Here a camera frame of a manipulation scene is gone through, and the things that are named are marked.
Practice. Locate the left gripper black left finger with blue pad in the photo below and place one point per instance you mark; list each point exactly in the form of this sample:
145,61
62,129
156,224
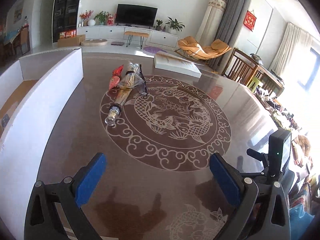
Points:
42,219

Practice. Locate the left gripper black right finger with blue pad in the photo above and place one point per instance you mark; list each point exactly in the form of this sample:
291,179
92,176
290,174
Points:
261,210

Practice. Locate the clear glass bottle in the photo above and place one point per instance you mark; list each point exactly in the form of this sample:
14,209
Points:
117,106

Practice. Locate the wooden dining chair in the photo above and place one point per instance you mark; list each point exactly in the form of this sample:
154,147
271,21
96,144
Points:
241,68

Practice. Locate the white cardboard storage box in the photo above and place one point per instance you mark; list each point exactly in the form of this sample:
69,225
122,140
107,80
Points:
24,139

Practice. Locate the orange lounge chair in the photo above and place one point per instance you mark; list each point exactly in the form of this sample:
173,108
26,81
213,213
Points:
189,47

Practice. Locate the cream covered floor air conditioner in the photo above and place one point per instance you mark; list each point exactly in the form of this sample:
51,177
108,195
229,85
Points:
211,21

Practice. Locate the white flat gift box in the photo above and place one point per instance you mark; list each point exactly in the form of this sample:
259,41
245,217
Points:
175,64

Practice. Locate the red snack packet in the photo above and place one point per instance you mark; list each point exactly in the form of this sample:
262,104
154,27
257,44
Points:
116,77

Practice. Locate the clear bag of sticks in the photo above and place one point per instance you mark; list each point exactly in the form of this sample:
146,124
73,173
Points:
131,78

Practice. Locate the purple round floor mat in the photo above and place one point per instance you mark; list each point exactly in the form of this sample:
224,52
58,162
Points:
153,50

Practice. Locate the green potted plant right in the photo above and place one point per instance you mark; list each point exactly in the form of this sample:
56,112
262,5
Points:
174,26

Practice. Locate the green potted plant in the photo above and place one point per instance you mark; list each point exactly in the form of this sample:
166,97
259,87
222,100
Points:
102,17
174,26

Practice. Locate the grey curtain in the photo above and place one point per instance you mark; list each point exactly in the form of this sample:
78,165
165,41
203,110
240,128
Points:
229,21

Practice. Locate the brown cardboard box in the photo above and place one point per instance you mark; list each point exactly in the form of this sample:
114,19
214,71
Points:
71,42

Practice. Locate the white tv cabinet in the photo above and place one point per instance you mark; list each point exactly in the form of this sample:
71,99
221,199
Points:
116,33

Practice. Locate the small potted plant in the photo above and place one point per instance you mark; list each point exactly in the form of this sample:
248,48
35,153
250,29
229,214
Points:
159,25

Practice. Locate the wooden bench hairpin legs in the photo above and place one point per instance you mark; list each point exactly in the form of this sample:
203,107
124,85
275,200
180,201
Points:
131,34

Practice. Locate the red flower vase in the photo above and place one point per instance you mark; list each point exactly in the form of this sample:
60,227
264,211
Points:
85,17

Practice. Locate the red gift box on cabinet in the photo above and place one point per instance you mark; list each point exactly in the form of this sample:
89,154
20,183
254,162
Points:
110,19

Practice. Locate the dark glass display cabinet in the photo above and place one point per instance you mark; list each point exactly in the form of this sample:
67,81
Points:
65,17

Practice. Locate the green potted plant left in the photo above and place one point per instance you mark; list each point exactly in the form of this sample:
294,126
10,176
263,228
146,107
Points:
102,17

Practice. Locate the black television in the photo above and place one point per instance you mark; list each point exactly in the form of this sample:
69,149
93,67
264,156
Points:
129,14

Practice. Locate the red wall hanging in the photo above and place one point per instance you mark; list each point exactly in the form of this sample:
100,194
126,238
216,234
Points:
249,20

